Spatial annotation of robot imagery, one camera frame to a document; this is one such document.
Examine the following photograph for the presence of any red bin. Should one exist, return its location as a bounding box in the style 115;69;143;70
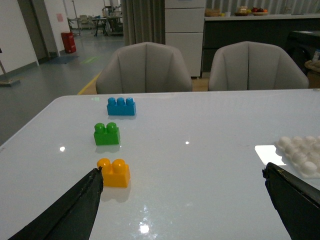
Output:
61;32;76;54

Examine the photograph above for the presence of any grey armchair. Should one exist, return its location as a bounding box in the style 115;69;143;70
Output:
95;42;193;94
208;41;309;91

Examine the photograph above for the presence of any left grey armchair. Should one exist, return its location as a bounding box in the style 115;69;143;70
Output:
95;42;193;94

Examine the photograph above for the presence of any yellow toy block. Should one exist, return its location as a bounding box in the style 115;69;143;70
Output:
97;158;131;188

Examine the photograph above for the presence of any right grey armchair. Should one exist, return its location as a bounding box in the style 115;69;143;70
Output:
208;41;309;91

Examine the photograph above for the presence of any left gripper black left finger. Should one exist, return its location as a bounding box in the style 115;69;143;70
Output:
10;168;103;240

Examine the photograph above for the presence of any white studded base plate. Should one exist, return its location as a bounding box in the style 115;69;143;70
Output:
275;135;320;179

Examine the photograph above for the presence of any green toy block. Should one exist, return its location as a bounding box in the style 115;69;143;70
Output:
93;122;120;146

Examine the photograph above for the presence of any black appliance box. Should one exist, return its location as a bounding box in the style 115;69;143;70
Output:
284;30;320;75

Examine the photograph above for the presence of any wicker basket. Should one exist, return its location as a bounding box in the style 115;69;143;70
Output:
204;8;221;17

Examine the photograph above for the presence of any white drawer cabinet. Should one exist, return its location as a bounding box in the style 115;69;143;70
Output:
164;0;206;77

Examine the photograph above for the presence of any grey curtain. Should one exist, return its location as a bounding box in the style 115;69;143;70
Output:
121;0;166;46

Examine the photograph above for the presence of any blue toy block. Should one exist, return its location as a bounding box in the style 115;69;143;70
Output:
106;97;136;116

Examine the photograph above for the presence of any dark kitchen counter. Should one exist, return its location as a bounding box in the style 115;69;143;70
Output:
201;14;320;73

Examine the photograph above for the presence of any beige sofa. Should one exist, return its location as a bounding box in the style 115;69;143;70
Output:
304;60;320;89

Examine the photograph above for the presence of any fruit bowl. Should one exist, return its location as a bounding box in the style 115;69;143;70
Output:
251;7;269;16

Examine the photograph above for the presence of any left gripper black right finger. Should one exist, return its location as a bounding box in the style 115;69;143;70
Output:
262;162;320;240

